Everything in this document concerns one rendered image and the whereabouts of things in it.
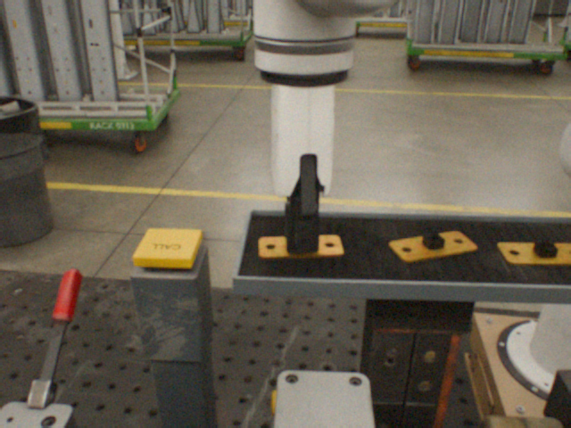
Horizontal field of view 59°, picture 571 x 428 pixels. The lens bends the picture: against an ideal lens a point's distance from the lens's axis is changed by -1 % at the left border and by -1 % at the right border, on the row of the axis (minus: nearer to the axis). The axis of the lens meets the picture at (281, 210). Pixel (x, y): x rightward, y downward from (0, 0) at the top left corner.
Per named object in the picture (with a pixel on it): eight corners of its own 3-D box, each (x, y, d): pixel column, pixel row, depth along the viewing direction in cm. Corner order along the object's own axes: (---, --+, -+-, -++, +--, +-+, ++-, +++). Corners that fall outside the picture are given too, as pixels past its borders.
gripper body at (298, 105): (259, 50, 48) (261, 160, 53) (261, 74, 39) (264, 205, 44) (338, 48, 48) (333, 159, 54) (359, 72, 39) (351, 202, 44)
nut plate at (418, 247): (404, 264, 50) (406, 253, 49) (386, 244, 53) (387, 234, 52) (478, 251, 52) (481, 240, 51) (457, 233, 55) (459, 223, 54)
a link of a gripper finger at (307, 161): (298, 119, 44) (294, 150, 49) (304, 201, 41) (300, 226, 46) (312, 119, 44) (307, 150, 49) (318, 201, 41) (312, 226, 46)
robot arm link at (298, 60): (253, 27, 47) (254, 61, 48) (254, 44, 39) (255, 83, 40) (344, 26, 47) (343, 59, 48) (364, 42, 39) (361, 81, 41)
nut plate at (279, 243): (259, 259, 50) (259, 249, 50) (258, 240, 54) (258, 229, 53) (343, 257, 51) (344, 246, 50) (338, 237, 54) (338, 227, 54)
